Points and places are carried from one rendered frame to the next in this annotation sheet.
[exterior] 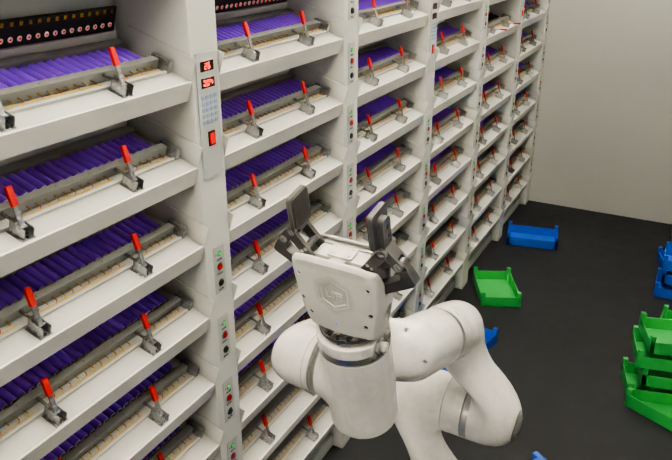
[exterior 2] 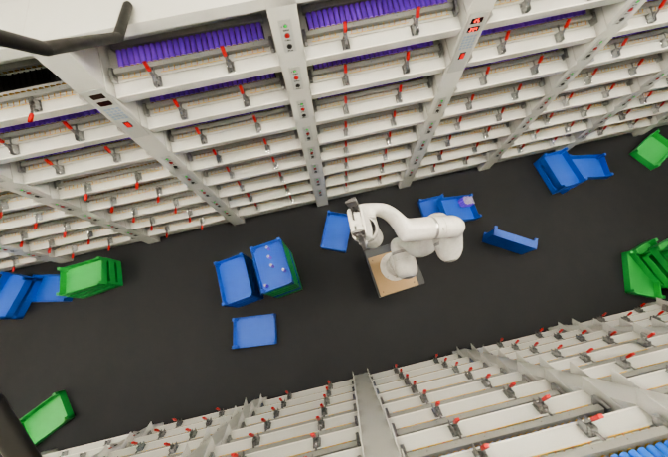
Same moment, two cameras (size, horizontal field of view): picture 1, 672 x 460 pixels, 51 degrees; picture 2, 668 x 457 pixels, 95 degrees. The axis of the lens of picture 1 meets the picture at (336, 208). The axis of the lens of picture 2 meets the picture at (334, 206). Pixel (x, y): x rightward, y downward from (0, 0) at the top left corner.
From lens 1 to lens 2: 0.75 m
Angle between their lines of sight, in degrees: 58
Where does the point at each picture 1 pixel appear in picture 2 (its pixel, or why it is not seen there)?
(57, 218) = (363, 77)
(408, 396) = not seen: hidden behind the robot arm
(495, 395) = (446, 251)
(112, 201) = (391, 76)
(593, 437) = (583, 250)
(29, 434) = (336, 134)
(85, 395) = (359, 129)
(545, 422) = (572, 228)
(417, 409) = not seen: hidden behind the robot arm
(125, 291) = (385, 106)
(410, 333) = (405, 229)
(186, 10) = not seen: outside the picture
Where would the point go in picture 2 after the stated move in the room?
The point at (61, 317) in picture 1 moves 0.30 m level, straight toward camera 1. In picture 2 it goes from (356, 107) to (330, 157)
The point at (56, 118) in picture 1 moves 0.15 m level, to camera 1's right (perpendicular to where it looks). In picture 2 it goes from (370, 45) to (399, 69)
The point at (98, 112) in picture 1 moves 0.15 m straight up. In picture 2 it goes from (394, 43) to (401, 5)
